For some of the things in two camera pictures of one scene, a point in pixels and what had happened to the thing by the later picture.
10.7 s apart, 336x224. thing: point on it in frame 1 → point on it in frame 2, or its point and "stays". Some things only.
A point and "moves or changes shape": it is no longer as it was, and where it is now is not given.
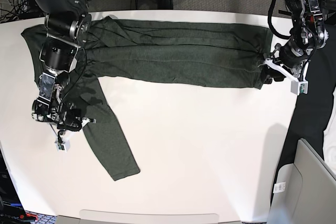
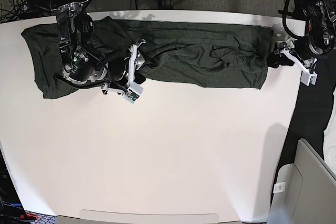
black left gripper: (72, 120) → (118, 71)
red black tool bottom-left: (28, 217) stays
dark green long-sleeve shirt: (198, 54) moves or changes shape
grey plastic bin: (305, 191) stays
